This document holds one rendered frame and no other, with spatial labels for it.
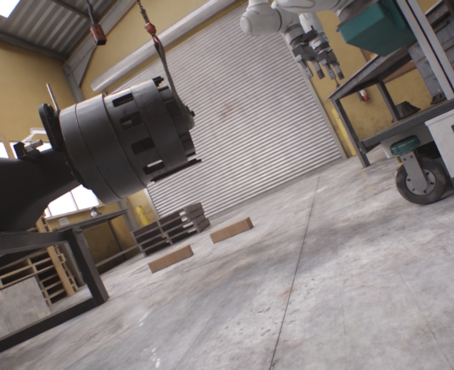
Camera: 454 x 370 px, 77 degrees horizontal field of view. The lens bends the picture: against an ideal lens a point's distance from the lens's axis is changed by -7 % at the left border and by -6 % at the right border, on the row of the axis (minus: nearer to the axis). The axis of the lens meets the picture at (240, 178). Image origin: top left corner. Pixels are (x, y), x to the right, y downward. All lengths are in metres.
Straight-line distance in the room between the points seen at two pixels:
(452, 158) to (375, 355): 0.74
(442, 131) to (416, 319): 0.67
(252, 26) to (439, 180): 0.93
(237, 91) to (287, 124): 1.37
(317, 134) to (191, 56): 3.48
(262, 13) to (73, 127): 0.98
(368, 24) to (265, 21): 0.43
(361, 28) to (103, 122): 1.14
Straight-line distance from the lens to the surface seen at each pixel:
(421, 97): 7.18
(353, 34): 1.22
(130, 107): 1.55
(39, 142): 1.63
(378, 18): 1.20
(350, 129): 3.47
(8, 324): 3.76
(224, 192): 7.23
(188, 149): 1.65
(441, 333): 0.61
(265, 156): 6.90
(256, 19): 1.38
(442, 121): 1.14
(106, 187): 1.58
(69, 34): 9.64
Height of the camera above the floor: 0.34
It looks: 2 degrees up
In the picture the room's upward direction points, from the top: 25 degrees counter-clockwise
